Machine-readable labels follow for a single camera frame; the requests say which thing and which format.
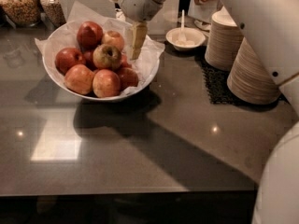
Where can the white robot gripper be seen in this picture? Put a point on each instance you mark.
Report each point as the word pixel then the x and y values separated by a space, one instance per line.
pixel 135 1

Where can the pale red back apple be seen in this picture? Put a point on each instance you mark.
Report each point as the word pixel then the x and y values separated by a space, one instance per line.
pixel 113 38

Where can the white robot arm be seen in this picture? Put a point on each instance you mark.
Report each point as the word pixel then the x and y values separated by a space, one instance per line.
pixel 272 29

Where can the dark red top apple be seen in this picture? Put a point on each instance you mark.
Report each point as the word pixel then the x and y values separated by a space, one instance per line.
pixel 89 35

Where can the dark red apple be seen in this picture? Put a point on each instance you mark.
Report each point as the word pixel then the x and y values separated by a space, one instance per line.
pixel 89 35
pixel 67 58

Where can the yellow-green centre apple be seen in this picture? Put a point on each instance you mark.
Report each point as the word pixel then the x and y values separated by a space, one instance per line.
pixel 107 57

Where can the red apple behind centre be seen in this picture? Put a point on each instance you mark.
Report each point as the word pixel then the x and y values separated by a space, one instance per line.
pixel 124 62

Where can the small hidden red apple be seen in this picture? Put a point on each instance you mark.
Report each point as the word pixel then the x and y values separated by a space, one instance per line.
pixel 88 55

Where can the small white bowl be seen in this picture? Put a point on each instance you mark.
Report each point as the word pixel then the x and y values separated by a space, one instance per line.
pixel 194 37

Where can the white paper bowl liner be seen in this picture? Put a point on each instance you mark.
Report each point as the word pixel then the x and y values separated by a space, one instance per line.
pixel 146 65

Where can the red front right apple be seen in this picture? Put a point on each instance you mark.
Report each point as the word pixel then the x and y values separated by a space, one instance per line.
pixel 128 77

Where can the dark red left apple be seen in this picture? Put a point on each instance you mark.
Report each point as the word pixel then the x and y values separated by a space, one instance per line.
pixel 67 58

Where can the red-yellow front centre apple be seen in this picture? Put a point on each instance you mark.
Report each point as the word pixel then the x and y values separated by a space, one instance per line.
pixel 106 83

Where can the red-yellow apple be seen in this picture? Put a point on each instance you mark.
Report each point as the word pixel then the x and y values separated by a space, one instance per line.
pixel 79 79
pixel 106 83

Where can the red-yellow front left apple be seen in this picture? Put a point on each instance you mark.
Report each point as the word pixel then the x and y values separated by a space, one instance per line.
pixel 79 79

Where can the large white bowl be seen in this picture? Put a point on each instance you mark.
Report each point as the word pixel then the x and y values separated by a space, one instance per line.
pixel 84 58

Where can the left clear sign holder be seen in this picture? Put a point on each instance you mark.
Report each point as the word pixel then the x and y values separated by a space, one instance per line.
pixel 103 7

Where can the right glass cereal jar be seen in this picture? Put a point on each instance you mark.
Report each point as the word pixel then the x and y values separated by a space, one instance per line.
pixel 54 11

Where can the glass cereal jar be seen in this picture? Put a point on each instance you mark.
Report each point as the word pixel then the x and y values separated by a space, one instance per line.
pixel 24 13
pixel 54 11

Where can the white paper cup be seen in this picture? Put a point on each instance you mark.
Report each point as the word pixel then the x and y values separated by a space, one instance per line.
pixel 202 13

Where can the left stack paper bowls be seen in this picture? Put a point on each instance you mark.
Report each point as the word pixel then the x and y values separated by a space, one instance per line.
pixel 224 41

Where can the stack paper bowls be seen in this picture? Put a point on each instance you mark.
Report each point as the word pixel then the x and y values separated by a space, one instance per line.
pixel 249 81
pixel 224 41

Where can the left glass cereal jar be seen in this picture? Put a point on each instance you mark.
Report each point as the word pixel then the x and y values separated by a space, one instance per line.
pixel 24 13

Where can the black mesh mat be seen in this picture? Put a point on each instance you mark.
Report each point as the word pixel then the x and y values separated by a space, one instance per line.
pixel 216 85

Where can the right stack paper bowls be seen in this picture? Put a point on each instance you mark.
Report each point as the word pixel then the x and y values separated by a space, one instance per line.
pixel 249 81

